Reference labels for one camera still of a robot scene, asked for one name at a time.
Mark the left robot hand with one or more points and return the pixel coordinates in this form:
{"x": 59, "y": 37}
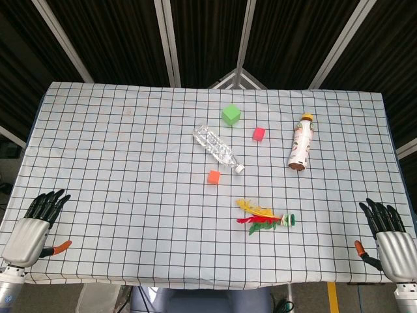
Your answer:
{"x": 29, "y": 233}

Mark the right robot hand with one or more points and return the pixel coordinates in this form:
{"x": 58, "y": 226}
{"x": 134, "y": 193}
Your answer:
{"x": 392, "y": 245}

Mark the colourful feather shuttlecock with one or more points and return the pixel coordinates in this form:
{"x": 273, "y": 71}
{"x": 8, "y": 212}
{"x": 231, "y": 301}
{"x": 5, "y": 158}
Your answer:
{"x": 260, "y": 219}

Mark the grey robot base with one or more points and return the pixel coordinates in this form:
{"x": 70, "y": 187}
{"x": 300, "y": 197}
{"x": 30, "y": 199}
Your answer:
{"x": 200, "y": 300}

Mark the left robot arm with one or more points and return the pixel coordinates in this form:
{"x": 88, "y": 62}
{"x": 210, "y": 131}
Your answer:
{"x": 10, "y": 285}

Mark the yellow-capped labelled drink bottle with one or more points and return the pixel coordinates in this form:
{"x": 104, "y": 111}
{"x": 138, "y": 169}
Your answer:
{"x": 302, "y": 143}

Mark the pink foam cube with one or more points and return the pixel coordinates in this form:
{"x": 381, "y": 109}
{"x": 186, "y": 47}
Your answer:
{"x": 259, "y": 134}

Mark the white grid-checked tablecloth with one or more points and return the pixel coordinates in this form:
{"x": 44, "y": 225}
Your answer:
{"x": 202, "y": 182}

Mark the orange foam cube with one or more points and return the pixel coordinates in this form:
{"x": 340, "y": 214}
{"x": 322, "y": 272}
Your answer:
{"x": 214, "y": 177}

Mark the clear plastic water bottle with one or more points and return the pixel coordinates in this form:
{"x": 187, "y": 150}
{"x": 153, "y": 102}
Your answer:
{"x": 216, "y": 148}

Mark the green foam cube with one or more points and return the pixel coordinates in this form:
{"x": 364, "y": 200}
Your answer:
{"x": 231, "y": 114}

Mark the white metal frame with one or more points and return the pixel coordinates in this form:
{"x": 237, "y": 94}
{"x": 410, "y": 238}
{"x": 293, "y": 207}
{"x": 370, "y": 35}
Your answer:
{"x": 239, "y": 80}

